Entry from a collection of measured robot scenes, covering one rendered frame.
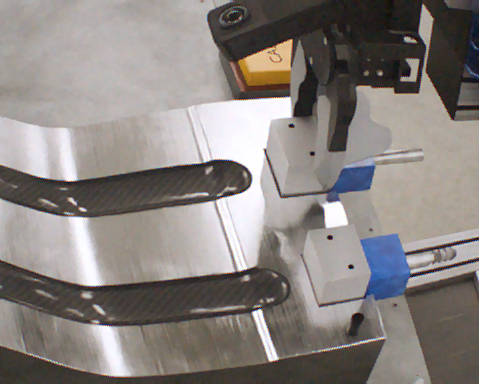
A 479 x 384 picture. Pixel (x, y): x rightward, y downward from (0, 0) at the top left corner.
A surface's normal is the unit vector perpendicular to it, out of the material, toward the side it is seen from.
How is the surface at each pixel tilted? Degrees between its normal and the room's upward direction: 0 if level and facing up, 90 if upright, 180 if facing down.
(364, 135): 79
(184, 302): 3
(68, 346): 25
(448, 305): 0
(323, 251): 0
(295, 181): 92
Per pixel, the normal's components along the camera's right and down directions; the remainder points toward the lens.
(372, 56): 0.24, 0.71
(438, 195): 0.11, -0.70
